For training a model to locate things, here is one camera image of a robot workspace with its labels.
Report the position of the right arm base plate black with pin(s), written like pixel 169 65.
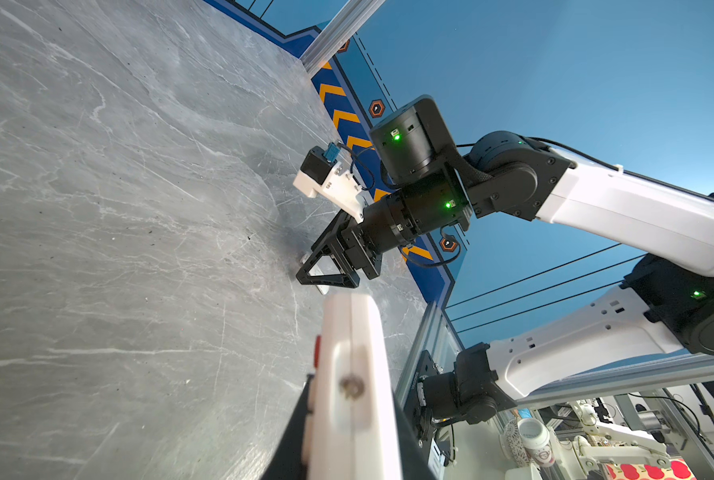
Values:
pixel 429 397

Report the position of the right aluminium corner post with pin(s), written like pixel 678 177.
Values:
pixel 352 16

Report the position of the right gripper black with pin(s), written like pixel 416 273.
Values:
pixel 397 220

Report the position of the white remote control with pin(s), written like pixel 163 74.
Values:
pixel 350 429

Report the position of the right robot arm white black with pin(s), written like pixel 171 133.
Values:
pixel 663 305

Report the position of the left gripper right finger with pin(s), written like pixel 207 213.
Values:
pixel 414 465

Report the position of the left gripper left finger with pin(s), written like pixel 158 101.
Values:
pixel 287 463

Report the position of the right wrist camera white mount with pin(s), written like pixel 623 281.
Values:
pixel 323 173

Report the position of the white paper cup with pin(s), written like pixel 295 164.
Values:
pixel 536 440

